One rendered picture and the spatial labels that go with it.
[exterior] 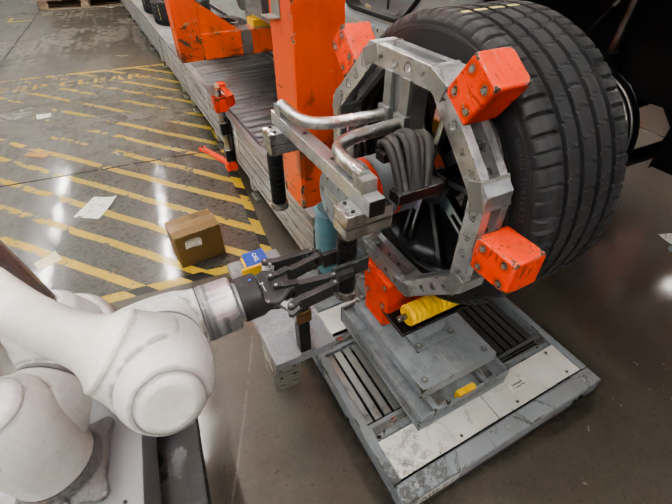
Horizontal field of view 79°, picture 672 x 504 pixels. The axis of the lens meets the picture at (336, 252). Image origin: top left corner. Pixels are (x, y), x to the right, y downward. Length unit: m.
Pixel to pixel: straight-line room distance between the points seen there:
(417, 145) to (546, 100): 0.22
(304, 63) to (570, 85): 0.69
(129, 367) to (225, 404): 1.10
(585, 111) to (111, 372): 0.79
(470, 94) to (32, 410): 0.89
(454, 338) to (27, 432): 1.14
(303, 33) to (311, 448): 1.23
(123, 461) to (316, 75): 1.06
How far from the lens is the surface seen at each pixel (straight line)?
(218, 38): 3.16
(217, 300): 0.64
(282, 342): 1.10
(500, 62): 0.70
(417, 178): 0.67
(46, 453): 0.94
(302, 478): 1.42
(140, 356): 0.47
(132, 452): 1.07
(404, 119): 0.82
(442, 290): 0.89
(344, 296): 0.77
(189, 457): 1.17
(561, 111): 0.79
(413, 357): 1.36
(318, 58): 1.24
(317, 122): 0.82
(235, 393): 1.57
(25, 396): 0.91
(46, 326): 0.51
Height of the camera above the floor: 1.33
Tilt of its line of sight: 41 degrees down
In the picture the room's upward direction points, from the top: straight up
